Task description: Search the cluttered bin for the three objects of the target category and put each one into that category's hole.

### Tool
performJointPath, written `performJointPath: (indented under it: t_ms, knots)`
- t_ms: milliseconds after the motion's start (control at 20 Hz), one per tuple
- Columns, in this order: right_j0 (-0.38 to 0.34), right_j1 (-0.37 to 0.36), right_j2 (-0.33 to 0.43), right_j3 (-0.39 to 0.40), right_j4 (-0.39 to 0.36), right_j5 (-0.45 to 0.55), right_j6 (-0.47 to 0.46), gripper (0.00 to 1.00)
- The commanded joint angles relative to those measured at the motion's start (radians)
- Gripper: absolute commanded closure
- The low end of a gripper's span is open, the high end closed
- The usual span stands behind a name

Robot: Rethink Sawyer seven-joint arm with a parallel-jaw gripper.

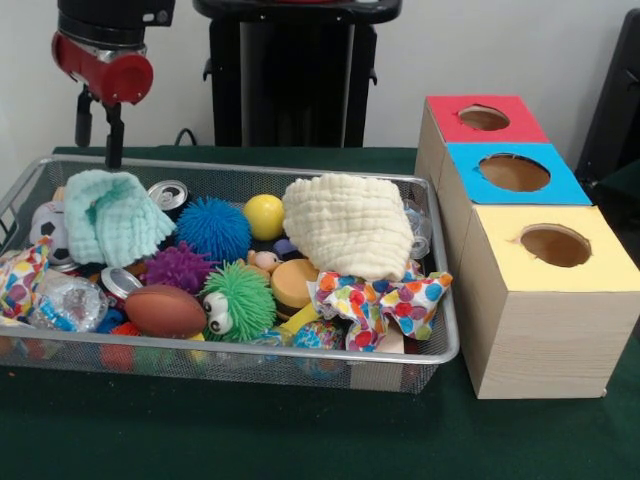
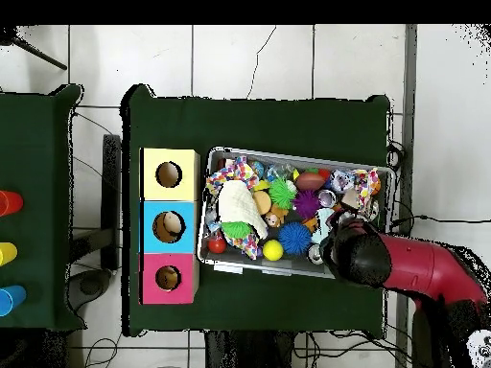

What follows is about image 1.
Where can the colourful patchwork fabric toy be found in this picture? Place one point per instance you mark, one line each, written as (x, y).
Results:
(385, 300)

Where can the mint green waffle cloth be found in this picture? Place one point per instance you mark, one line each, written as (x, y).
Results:
(115, 220)

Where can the purple spiky ball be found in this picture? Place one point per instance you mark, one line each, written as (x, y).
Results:
(178, 268)

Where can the small clear plastic bottle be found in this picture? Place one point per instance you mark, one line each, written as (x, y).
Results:
(419, 232)

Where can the silver drink can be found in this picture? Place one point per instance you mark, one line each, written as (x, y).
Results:
(120, 283)

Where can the black equipment stand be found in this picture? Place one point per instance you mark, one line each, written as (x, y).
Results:
(615, 100)

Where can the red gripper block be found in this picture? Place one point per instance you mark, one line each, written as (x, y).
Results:
(105, 68)

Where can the purple building block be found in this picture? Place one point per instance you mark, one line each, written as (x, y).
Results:
(284, 246)

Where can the wooden box with three holes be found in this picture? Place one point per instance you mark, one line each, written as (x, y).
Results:
(540, 320)

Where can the dark green table cloth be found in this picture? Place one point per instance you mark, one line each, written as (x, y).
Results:
(300, 430)

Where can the colourful polka dot fabric toy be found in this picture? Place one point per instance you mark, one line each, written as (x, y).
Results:
(22, 282)

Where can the brown football toy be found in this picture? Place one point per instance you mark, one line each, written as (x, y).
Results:
(165, 311)

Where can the black red drink can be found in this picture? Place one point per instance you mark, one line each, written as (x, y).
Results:
(167, 193)

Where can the large green fuzzy ball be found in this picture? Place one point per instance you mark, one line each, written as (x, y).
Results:
(240, 302)

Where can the clear mesh bin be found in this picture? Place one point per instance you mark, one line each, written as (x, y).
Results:
(440, 330)

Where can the tan hamburger toy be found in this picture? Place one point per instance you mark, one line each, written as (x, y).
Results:
(293, 285)

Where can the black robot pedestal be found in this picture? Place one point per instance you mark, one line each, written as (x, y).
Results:
(290, 80)

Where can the blue globe ball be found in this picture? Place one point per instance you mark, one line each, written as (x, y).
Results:
(320, 336)

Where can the black white soccer ball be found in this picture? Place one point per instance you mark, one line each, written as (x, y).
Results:
(47, 228)

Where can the yellow tennis ball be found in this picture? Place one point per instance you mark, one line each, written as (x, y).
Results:
(264, 216)

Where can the blue fuzzy ball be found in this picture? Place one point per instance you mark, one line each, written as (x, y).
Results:
(213, 229)

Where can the cream yellow waffle cloth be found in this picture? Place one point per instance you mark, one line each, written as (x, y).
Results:
(350, 225)

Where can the small peach animal toy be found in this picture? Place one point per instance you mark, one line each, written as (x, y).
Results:
(263, 262)

